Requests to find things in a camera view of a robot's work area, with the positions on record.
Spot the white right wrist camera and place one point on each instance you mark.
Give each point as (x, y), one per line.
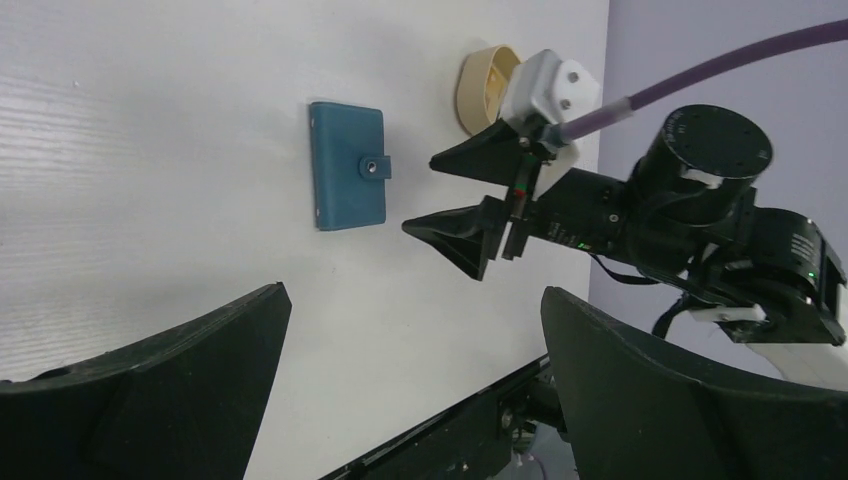
(546, 85)

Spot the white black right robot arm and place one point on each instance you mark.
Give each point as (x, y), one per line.
(785, 296)

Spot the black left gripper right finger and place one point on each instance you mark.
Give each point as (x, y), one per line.
(638, 407)

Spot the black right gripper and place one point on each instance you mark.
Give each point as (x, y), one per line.
(688, 198)

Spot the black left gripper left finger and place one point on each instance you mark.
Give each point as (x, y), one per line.
(186, 403)

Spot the beige oval plastic tray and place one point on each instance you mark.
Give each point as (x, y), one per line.
(482, 84)

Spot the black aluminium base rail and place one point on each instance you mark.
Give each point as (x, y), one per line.
(474, 439)

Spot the blue leather card holder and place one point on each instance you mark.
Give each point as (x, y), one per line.
(349, 165)

